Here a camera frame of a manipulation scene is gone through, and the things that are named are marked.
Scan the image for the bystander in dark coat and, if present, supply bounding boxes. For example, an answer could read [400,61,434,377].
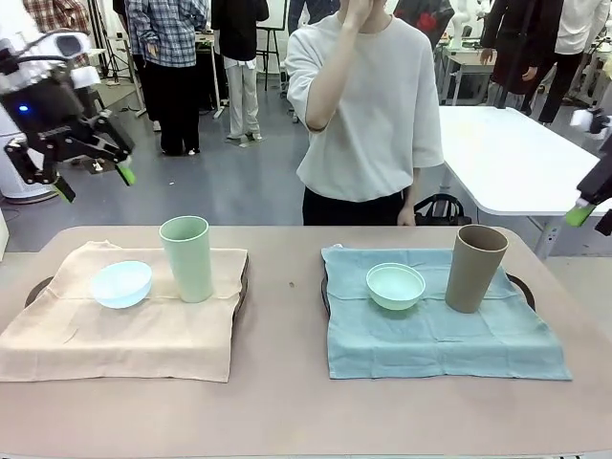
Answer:
[480,0,564,116]

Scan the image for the black tripod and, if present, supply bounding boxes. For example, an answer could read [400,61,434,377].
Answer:
[98,33,131,87]

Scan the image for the bystander white shirt black trousers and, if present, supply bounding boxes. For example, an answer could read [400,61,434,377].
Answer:
[539,0,611,126]

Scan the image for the grey background desk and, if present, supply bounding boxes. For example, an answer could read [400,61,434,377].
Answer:
[442,45,498,106]

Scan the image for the dark brown handled serving tray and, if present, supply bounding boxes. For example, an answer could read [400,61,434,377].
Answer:
[319,272,536,317]
[24,251,251,336]

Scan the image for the tall brown cup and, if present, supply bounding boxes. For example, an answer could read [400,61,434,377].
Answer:
[444,224,510,315]

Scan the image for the bystander in black floral garment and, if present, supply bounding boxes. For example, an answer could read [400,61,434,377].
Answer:
[395,0,455,49]

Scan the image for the black bag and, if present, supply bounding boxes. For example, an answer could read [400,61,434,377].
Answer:
[413,194,466,227]

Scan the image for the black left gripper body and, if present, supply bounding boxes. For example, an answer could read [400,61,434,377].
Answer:
[0,66,86,143]

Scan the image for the person's left forearm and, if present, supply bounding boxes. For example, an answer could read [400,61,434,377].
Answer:
[400,165,423,209]

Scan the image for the tall light green cup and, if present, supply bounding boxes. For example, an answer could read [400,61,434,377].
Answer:
[158,215,213,304]

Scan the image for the person's right forearm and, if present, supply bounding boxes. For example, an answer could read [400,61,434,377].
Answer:
[305,21,367,133]

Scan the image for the whiteboard easel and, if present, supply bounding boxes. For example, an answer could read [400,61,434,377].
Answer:
[257,0,288,92]

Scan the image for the blue cloth mat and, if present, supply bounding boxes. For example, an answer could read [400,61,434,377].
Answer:
[319,243,574,383]

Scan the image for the white side table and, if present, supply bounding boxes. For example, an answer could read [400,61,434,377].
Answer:
[437,104,612,262]

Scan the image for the person's right hand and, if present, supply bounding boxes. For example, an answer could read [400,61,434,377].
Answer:
[336,0,379,35]

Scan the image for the bystander black top white trousers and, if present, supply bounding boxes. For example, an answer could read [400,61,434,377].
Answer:
[209,0,271,141]

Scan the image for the bystander in blue plaid shirt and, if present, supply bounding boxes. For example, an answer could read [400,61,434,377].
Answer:
[113,0,210,157]

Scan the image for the beige cloth mat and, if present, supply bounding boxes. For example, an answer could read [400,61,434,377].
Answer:
[0,240,250,383]

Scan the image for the bystander navy shirt beige trousers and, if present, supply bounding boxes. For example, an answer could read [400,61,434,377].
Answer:
[286,0,331,30]

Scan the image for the light blue bowl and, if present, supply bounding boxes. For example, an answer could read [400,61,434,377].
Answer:
[90,260,154,310]

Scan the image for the mint green bowl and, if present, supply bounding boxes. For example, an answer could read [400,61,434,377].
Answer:
[365,262,426,312]

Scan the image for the person in white sweater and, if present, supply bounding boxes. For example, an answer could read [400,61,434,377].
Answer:
[284,0,446,227]

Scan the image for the bystander in red plaid shirt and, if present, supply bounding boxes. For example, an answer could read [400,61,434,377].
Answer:
[21,0,104,166]

